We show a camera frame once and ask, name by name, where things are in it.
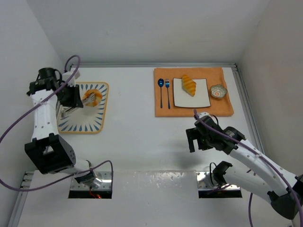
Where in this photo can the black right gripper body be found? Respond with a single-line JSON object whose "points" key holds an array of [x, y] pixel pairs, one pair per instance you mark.
{"points": [[192, 137]]}

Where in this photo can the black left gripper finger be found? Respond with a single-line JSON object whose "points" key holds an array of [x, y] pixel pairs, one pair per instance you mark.
{"points": [[71, 104], [77, 98]]}

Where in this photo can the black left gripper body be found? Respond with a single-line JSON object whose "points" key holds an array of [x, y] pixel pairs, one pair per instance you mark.
{"points": [[77, 97]]}

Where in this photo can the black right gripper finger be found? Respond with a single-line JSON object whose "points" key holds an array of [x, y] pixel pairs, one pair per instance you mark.
{"points": [[202, 144], [191, 146]]}

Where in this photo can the metal serving tongs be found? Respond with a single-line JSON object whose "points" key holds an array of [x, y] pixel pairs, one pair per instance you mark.
{"points": [[64, 111]]}

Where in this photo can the curled striped croissant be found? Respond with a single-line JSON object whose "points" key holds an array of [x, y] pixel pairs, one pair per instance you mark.
{"points": [[92, 97]]}

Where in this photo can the long striped croissant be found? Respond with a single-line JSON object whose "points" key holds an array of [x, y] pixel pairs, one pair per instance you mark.
{"points": [[188, 85]]}

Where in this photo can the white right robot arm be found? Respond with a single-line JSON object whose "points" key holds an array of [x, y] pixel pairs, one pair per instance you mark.
{"points": [[280, 188]]}

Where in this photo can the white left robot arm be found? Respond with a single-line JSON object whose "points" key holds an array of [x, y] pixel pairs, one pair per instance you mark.
{"points": [[49, 152]]}

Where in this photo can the blue patterned serving tray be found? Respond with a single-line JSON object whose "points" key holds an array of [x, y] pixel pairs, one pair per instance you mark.
{"points": [[86, 120]]}

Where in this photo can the orange cloth placemat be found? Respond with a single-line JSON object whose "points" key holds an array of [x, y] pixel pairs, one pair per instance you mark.
{"points": [[219, 107]]}

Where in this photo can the white square plate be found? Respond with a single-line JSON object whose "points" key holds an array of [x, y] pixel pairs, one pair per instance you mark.
{"points": [[183, 99]]}

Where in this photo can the small flower-shaped sauce dish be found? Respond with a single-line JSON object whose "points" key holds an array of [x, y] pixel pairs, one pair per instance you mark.
{"points": [[218, 91]]}

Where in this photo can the blue metal fork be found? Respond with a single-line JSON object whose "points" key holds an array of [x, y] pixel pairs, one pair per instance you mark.
{"points": [[167, 85]]}

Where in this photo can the blue metal spoon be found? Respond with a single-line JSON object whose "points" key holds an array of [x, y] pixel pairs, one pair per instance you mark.
{"points": [[161, 84]]}

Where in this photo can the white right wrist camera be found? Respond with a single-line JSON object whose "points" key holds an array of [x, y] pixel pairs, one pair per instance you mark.
{"points": [[203, 114]]}

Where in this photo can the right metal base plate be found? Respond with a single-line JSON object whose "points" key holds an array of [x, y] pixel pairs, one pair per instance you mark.
{"points": [[206, 190]]}

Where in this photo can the metal base plate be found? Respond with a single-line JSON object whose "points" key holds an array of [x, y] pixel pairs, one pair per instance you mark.
{"points": [[206, 190], [101, 189]]}

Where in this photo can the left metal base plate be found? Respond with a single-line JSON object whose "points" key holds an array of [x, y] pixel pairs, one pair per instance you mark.
{"points": [[101, 189]]}

